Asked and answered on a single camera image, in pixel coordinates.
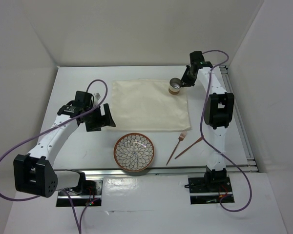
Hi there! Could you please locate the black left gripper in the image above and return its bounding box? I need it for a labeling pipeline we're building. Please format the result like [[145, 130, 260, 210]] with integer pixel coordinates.
[[84, 103, 115, 132]]

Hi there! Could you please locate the metal cup with cork base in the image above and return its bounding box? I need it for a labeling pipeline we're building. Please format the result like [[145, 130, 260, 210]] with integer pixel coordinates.
[[168, 78, 183, 95]]

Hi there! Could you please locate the cream cloth placemat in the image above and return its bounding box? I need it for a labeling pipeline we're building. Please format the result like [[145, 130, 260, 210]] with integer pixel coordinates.
[[109, 79, 191, 132]]

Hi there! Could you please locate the patterned ceramic plate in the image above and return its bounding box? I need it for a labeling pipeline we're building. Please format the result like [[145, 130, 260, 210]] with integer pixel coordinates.
[[113, 133, 155, 172]]

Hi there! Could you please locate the copper fork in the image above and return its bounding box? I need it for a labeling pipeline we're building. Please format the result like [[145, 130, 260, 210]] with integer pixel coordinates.
[[166, 131, 187, 166]]

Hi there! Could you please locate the copper knife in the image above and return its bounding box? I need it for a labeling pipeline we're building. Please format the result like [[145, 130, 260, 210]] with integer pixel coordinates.
[[174, 137, 203, 159]]

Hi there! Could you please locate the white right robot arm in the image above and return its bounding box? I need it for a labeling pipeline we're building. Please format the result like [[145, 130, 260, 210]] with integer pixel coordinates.
[[181, 51, 234, 192]]

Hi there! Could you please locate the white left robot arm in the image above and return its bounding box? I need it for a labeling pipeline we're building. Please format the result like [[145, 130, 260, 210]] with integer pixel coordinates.
[[13, 91, 116, 197]]

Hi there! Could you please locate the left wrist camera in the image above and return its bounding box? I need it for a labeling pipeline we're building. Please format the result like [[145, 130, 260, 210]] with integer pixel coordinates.
[[93, 93, 101, 100]]

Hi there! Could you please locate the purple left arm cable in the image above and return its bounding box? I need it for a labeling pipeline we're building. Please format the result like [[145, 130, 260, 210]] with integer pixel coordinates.
[[0, 79, 108, 234]]

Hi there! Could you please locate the aluminium right side rail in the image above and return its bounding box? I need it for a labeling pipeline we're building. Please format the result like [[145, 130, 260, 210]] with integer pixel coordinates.
[[220, 65, 259, 173]]

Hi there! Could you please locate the aluminium rail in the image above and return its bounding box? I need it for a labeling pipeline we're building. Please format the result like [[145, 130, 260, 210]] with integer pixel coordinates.
[[29, 165, 245, 177], [220, 65, 259, 173]]

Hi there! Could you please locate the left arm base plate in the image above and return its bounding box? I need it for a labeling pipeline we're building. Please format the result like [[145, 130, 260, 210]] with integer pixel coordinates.
[[65, 171, 104, 208]]

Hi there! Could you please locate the aluminium front rail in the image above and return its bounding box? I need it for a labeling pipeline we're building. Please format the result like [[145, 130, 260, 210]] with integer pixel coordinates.
[[29, 165, 245, 177]]

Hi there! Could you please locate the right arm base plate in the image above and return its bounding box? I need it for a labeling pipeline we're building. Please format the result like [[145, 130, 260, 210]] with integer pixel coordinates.
[[184, 177, 235, 205]]

